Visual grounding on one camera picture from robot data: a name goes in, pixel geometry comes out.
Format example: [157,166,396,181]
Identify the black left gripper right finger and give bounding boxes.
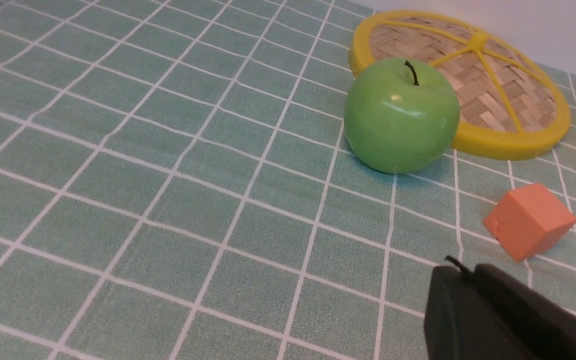
[473,263,576,360]

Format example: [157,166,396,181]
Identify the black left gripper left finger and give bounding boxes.
[423,256,537,360]

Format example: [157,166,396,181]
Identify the woven bamboo steamer lid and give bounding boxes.
[349,10,570,161]

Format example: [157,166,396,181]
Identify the orange foam cube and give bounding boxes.
[482,183,576,262]

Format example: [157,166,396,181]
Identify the green apple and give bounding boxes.
[343,57,461,174]

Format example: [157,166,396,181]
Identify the green checkered tablecloth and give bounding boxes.
[0,0,576,360]

